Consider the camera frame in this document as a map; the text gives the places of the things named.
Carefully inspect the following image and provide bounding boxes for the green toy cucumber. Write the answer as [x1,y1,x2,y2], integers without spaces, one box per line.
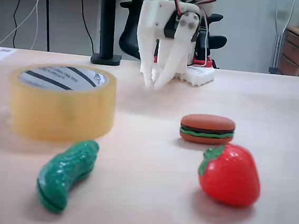
[34,135,101,217]

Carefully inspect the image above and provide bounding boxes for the black office chair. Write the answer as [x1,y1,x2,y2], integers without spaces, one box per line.
[114,0,232,70]

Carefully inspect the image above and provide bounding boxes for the red toy strawberry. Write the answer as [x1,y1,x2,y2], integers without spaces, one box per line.
[195,140,265,209]

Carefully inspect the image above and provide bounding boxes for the black monitor stand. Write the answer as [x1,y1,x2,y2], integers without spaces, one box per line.
[90,0,128,67]

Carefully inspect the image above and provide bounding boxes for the toy hamburger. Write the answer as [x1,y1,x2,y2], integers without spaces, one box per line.
[178,111,237,147]

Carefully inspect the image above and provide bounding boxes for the clear packing tape roll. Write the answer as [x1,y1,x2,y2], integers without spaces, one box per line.
[4,58,120,149]

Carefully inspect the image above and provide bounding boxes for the red black white servo cable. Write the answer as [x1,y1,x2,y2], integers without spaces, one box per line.
[169,0,184,17]

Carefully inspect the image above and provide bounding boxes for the grey metal crutch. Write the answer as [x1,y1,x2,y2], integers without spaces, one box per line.
[268,0,296,76]

